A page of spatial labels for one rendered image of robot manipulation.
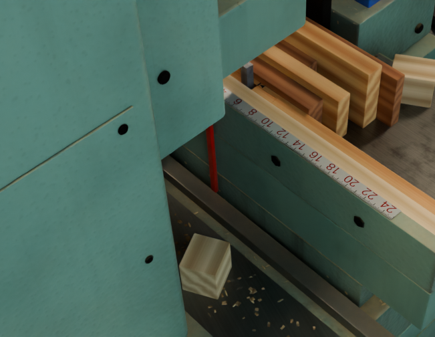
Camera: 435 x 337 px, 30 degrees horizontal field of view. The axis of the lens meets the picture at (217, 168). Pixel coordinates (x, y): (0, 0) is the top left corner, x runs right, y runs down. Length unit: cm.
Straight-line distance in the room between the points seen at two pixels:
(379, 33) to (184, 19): 34
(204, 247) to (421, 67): 28
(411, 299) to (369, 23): 29
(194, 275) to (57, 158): 31
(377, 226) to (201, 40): 22
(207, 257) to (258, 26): 23
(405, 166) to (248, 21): 21
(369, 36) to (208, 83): 27
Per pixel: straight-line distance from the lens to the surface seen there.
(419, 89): 84
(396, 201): 70
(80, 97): 51
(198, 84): 65
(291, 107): 79
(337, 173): 71
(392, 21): 91
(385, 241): 71
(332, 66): 81
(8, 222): 53
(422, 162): 80
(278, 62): 81
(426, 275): 70
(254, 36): 73
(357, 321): 79
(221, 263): 79
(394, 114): 82
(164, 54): 60
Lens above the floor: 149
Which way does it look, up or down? 48 degrees down
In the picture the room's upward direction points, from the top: 5 degrees counter-clockwise
